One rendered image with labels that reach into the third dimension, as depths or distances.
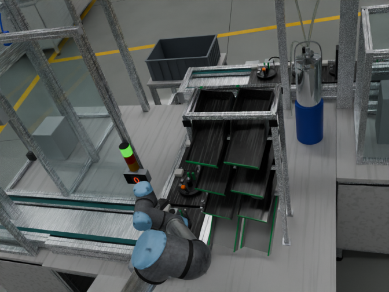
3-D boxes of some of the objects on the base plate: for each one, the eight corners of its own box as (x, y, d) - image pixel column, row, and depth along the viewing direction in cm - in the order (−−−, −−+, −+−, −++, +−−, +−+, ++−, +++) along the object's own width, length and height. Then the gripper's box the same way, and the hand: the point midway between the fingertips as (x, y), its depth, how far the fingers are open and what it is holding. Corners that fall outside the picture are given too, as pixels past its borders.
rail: (206, 274, 181) (201, 262, 174) (53, 253, 211) (43, 242, 204) (208, 263, 185) (204, 251, 178) (58, 244, 214) (48, 233, 207)
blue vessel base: (322, 145, 225) (323, 109, 208) (296, 145, 231) (293, 110, 213) (323, 128, 236) (323, 92, 218) (297, 128, 241) (295, 93, 224)
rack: (290, 245, 182) (278, 116, 130) (217, 238, 194) (179, 117, 142) (293, 210, 196) (283, 81, 144) (225, 205, 209) (193, 84, 156)
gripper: (138, 218, 161) (153, 245, 175) (158, 220, 158) (171, 248, 172) (145, 202, 167) (158, 230, 181) (164, 203, 164) (176, 232, 178)
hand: (165, 232), depth 178 cm, fingers closed
